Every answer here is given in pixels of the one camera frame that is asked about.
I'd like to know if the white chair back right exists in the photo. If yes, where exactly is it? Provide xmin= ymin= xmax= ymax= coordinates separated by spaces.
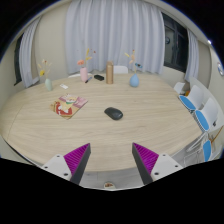
xmin=174 ymin=82 xmax=185 ymax=94

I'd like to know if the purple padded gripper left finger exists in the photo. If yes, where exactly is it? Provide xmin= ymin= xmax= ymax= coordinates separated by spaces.
xmin=41 ymin=142 xmax=92 ymax=186

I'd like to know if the white curtain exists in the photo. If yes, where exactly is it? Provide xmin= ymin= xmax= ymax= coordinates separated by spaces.
xmin=65 ymin=0 xmax=165 ymax=74
xmin=185 ymin=30 xmax=199 ymax=82
xmin=19 ymin=18 xmax=40 ymax=88

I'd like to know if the tan cylindrical bottle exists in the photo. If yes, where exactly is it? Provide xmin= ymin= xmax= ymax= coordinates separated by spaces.
xmin=106 ymin=61 xmax=114 ymax=84

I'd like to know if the small white card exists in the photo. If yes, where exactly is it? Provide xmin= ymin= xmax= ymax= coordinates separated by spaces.
xmin=60 ymin=84 xmax=68 ymax=89

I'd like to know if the white curtain left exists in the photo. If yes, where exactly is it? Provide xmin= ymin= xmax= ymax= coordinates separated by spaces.
xmin=19 ymin=18 xmax=40 ymax=88

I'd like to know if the black computer mouse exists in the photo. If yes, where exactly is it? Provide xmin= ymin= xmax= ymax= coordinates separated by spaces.
xmin=104 ymin=107 xmax=123 ymax=120

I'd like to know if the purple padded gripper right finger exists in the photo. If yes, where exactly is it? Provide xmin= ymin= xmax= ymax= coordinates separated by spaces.
xmin=131 ymin=142 xmax=184 ymax=186

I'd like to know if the colourful picture book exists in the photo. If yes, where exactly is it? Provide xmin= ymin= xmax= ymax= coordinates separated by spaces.
xmin=50 ymin=94 xmax=87 ymax=119

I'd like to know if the black rectangular case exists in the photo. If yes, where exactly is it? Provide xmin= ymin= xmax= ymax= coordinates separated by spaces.
xmin=94 ymin=74 xmax=104 ymax=81

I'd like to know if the white chair blue seat far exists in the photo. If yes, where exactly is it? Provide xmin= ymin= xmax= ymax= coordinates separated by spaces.
xmin=179 ymin=85 xmax=204 ymax=111

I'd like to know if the white curtain right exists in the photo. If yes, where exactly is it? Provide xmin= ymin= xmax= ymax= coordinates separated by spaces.
xmin=185 ymin=30 xmax=199 ymax=82

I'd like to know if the white curtain centre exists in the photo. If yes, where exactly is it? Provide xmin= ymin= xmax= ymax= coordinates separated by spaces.
xmin=65 ymin=0 xmax=165 ymax=74

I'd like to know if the blue vase with flowers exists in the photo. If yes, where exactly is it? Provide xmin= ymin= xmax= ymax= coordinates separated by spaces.
xmin=126 ymin=50 xmax=142 ymax=87

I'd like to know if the pale green vase with flowers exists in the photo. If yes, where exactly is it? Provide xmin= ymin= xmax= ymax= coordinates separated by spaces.
xmin=38 ymin=59 xmax=53 ymax=91

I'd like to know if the white chair blue seat near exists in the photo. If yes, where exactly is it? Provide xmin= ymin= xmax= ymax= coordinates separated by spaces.
xmin=184 ymin=132 xmax=221 ymax=163

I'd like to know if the white chair behind table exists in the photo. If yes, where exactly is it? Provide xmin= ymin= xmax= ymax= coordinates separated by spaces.
xmin=113 ymin=65 xmax=128 ymax=74

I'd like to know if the dark window right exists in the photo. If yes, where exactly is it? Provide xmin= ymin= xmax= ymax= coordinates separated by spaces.
xmin=162 ymin=13 xmax=188 ymax=72

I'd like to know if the white chair blue seat middle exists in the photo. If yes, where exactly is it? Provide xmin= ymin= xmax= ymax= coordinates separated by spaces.
xmin=194 ymin=98 xmax=218 ymax=132

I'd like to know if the white chair blue seat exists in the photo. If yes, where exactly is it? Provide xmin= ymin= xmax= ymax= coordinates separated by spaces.
xmin=179 ymin=85 xmax=204 ymax=111
xmin=194 ymin=98 xmax=218 ymax=132
xmin=184 ymin=132 xmax=221 ymax=163

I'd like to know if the pink vase with flowers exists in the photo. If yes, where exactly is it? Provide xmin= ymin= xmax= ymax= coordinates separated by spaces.
xmin=76 ymin=48 xmax=97 ymax=83

